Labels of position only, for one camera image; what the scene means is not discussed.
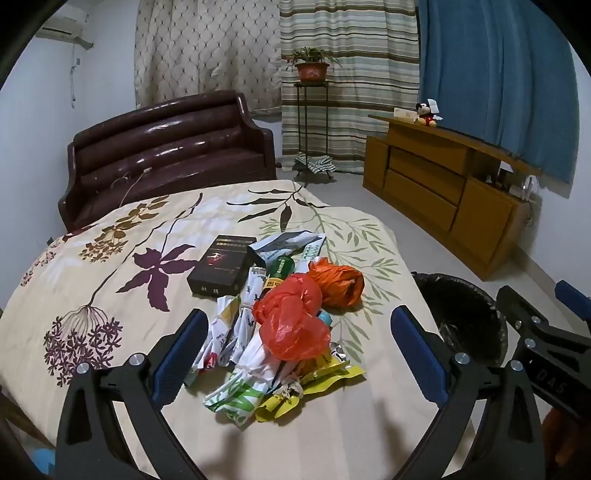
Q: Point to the floral cream blanket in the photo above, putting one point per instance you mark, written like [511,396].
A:
[138,221]

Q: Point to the beige diamond-pattern curtain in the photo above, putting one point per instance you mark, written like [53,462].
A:
[207,46]

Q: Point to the green checked cloth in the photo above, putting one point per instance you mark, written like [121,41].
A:
[316,162]

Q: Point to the white device in cabinet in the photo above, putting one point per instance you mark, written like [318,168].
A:
[531,187]

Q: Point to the orange plastic bag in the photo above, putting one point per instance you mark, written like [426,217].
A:
[337,286]

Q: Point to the dark brown leather sofa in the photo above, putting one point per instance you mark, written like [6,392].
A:
[161,147]

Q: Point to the silver foil wrapper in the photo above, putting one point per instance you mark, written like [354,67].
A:
[339,353]

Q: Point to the blue curtain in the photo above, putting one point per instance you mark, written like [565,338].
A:
[498,69]

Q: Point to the red plastic bag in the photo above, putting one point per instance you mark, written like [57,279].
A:
[291,318]

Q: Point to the black box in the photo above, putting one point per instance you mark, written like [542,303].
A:
[221,267]

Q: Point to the green bottle with yellow label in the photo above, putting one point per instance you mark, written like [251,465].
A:
[279,270]

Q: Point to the white green-print tube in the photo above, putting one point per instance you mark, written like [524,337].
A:
[310,254]

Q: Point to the grey white packet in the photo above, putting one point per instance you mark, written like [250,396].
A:
[286,242]

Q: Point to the potted plant in orange pot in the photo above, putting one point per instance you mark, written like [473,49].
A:
[313,70]

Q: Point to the yellow wrapper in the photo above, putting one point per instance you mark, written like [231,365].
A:
[323,376]

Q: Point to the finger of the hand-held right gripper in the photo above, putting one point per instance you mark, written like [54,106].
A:
[510,302]
[571,296]

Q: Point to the black lined trash bin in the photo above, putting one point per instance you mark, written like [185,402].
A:
[461,314]

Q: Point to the light blue object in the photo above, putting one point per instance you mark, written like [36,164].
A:
[44,459]

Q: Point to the teal white tube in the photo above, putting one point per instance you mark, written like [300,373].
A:
[325,317]

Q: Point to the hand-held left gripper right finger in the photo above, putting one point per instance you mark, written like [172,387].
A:
[418,355]

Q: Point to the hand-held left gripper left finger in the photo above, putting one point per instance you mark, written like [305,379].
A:
[178,355]

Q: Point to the white green plastic bag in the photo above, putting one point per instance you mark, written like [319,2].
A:
[244,392]

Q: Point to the striped curtain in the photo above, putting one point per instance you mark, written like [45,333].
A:
[369,92]

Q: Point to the white air conditioner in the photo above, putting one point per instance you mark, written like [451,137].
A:
[64,30]

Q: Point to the black metal plant stand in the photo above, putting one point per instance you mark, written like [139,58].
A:
[300,120]

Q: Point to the mouse plush toy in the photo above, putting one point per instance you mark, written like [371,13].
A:
[425,115]

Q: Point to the wooden cabinet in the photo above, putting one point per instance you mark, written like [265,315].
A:
[415,184]

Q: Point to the small cream box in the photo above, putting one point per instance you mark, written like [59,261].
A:
[404,114]

